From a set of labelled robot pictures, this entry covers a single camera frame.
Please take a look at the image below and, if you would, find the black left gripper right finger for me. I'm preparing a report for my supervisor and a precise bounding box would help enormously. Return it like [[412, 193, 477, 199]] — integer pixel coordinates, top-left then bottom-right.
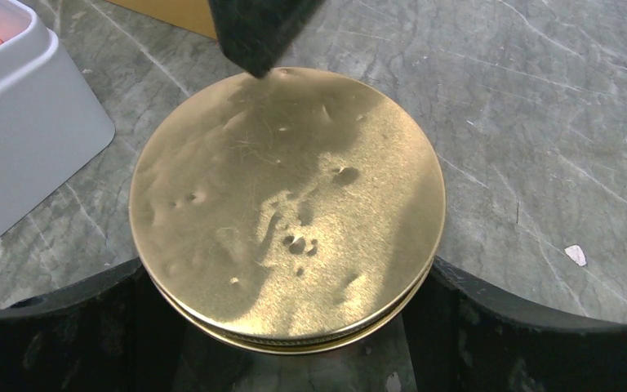
[[402, 259, 627, 391]]

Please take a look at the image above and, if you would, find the gold round lid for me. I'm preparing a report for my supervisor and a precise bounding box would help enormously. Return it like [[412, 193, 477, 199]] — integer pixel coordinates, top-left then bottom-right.
[[128, 67, 447, 355]]

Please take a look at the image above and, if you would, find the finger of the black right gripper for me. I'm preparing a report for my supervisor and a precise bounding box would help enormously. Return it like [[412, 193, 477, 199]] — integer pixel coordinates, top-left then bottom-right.
[[208, 0, 324, 78]]

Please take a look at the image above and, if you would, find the gold tin of lollipops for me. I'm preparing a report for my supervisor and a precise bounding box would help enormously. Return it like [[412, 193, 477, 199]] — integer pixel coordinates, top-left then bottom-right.
[[108, 0, 217, 39]]

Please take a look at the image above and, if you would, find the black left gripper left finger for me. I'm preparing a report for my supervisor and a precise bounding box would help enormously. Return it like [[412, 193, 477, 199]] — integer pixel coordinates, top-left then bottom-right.
[[0, 259, 186, 391]]

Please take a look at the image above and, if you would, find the white tin of pastel candies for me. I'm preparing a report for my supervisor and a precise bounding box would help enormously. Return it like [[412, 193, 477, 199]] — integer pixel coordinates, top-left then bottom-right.
[[0, 1, 115, 237]]

